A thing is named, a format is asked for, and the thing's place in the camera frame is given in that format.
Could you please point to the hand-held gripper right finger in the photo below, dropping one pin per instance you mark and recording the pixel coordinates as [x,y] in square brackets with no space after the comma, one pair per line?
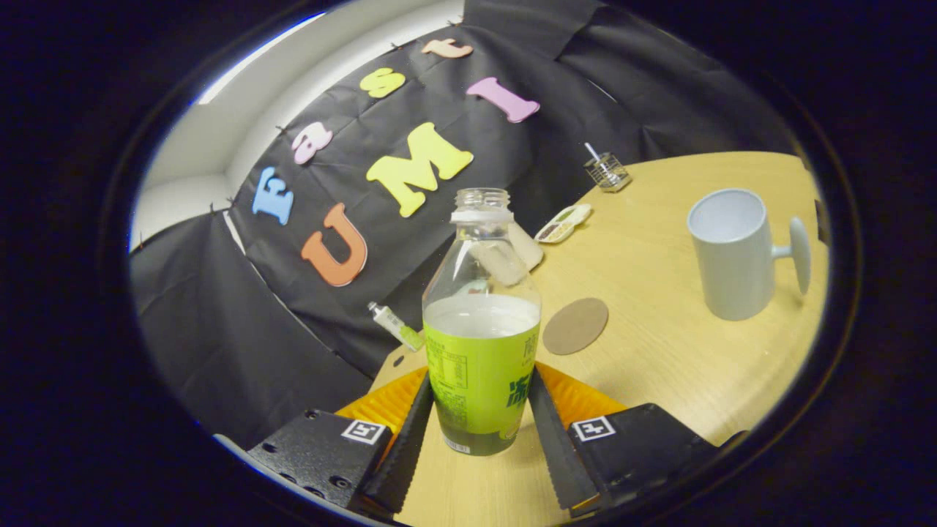
[556,454]

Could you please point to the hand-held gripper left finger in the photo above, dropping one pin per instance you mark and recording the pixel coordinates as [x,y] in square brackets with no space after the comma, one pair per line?
[410,454]

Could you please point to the green label juice bottle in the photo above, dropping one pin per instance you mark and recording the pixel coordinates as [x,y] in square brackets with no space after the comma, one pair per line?
[479,366]

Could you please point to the round brown coaster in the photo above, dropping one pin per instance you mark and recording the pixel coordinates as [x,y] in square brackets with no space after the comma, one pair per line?
[575,326]

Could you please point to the small white green bottle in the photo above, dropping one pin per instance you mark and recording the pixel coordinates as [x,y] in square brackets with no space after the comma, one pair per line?
[395,326]

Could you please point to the wooden table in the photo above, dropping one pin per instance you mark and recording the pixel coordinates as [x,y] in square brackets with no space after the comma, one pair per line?
[659,380]

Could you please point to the black backdrop cloth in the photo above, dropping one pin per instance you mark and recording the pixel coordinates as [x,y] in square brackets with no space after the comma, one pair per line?
[241,351]

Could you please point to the white toaster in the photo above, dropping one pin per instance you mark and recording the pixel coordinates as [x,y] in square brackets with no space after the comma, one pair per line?
[528,252]

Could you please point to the white divided tray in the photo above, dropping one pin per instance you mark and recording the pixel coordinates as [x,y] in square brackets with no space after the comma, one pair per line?
[564,225]

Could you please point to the white spoon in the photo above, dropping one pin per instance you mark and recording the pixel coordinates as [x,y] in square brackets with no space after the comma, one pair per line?
[593,152]

